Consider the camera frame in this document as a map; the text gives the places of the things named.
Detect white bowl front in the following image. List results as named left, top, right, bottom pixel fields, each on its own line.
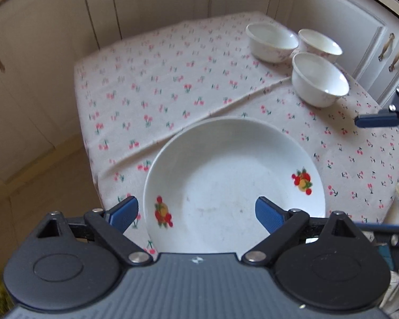
left=291, top=52, right=350, bottom=108

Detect white bowl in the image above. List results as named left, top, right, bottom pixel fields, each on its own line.
left=298, top=29, right=343, bottom=64
left=291, top=52, right=350, bottom=108
left=246, top=22, right=299, bottom=64

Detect white plate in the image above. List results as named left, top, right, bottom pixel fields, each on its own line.
left=143, top=117, right=326, bottom=255

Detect white kitchen cabinets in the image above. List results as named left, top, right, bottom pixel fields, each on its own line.
left=0, top=0, right=399, bottom=187

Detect cherry print tablecloth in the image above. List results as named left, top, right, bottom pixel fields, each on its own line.
left=75, top=12, right=399, bottom=256

